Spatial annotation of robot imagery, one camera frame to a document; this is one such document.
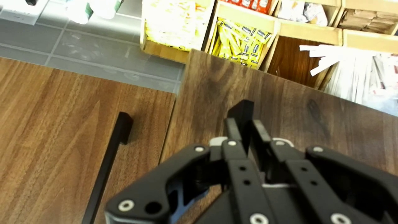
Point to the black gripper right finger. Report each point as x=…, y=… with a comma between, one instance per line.
x=331, y=182

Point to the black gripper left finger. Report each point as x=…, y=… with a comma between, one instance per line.
x=241, y=182

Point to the wooden cabinet door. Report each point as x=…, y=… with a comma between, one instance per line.
x=290, y=107
x=50, y=137

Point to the clear wrapped cutlery packets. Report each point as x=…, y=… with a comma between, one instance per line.
x=365, y=79

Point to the white wrapped stirrers bundle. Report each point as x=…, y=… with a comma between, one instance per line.
x=324, y=51

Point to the bamboo tiered organizer rack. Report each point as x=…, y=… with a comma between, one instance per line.
x=306, y=33

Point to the grey white creamer packets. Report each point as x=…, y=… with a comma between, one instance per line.
x=303, y=10

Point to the red packets pile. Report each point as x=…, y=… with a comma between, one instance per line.
x=253, y=5

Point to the paper cup stack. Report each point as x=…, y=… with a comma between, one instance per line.
x=79, y=10
x=107, y=8

